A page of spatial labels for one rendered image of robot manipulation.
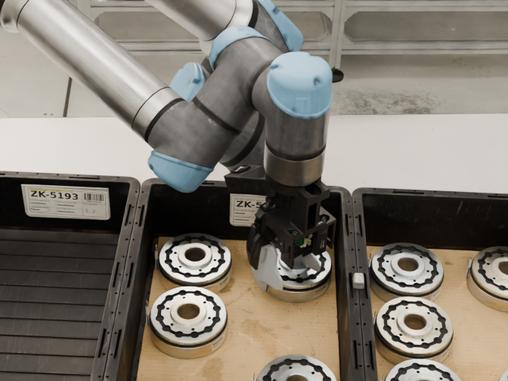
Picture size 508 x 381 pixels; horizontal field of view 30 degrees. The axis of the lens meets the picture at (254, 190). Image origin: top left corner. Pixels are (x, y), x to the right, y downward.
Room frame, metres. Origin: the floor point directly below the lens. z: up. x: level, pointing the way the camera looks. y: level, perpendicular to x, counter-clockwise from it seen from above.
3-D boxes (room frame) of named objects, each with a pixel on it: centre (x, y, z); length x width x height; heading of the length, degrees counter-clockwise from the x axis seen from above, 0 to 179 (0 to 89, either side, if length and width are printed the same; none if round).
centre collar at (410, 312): (0.86, -0.22, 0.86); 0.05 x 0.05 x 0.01
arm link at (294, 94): (0.94, -0.05, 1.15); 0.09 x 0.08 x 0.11; 34
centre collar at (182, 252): (0.97, 0.08, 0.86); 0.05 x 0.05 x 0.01
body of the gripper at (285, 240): (0.93, -0.05, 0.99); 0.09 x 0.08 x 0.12; 38
